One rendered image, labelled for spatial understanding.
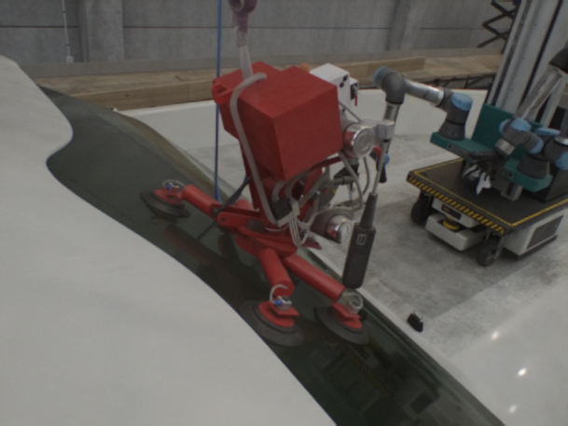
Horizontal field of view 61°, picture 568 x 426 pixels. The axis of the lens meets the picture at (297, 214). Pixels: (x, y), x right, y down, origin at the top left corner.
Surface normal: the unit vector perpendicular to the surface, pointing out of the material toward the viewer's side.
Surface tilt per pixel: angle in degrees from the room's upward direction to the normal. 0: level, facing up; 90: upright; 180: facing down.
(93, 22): 90
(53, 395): 21
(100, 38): 90
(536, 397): 25
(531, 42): 90
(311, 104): 90
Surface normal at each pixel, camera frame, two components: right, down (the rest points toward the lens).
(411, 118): 0.33, 0.52
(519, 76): -0.78, 0.22
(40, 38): 0.61, 0.48
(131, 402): 0.42, -0.86
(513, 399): 0.36, -0.60
